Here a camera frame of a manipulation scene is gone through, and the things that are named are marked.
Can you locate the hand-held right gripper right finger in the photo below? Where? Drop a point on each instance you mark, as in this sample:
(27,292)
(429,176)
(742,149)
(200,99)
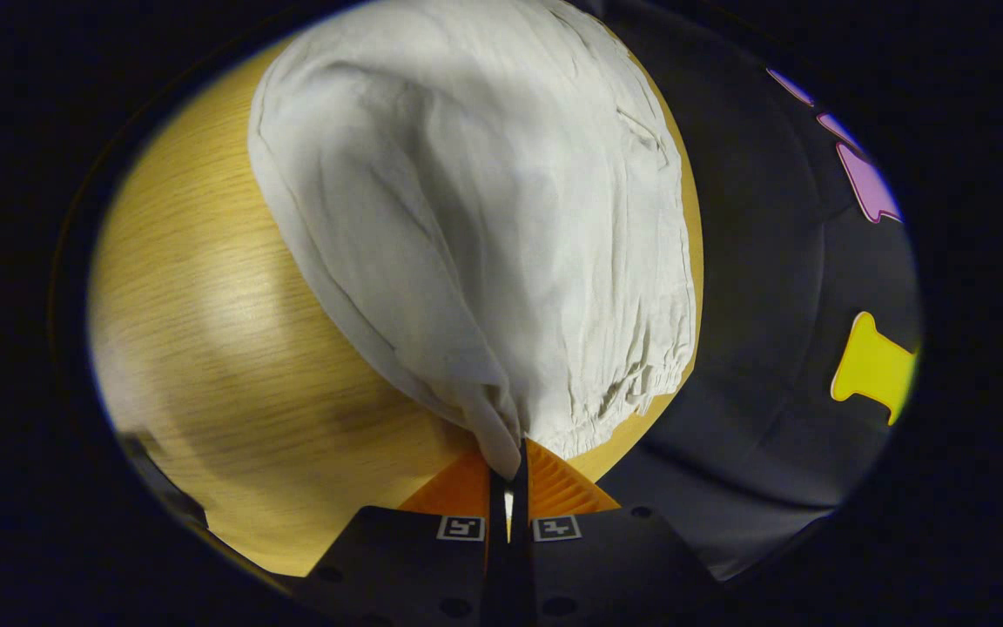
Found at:
(521,566)

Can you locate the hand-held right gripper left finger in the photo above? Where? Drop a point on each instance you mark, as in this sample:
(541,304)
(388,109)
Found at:
(498,566)

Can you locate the white jeans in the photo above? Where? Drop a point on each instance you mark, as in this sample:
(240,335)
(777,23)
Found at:
(484,218)

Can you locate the black backdrop cloth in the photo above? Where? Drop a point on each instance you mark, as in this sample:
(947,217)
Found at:
(754,348)

